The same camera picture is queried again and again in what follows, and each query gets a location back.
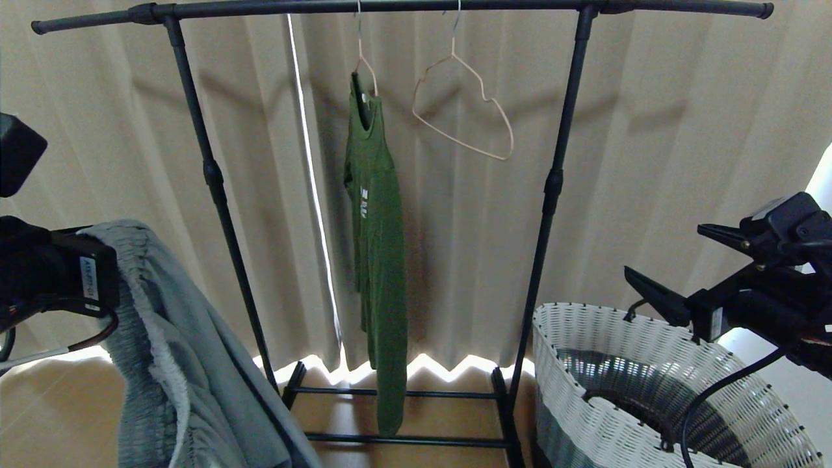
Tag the green printed T-shirt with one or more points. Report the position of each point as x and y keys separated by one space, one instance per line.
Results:
x=380 y=260

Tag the pink clothes hanger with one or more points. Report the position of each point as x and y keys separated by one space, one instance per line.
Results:
x=453 y=55
x=362 y=60

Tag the white laundry basket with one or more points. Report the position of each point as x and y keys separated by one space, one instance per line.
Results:
x=585 y=338

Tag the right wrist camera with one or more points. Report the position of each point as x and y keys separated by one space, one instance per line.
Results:
x=793 y=218

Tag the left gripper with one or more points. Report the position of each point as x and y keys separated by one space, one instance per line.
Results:
x=52 y=273

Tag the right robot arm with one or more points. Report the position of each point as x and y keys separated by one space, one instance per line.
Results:
x=819 y=351

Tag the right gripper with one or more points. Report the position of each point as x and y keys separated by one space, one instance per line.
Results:
x=747 y=302

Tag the beige curtain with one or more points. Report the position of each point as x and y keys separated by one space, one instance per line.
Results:
x=650 y=130

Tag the black clothes rack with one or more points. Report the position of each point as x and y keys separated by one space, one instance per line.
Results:
x=390 y=6

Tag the pale grey shorts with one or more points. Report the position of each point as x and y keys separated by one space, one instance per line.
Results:
x=188 y=364

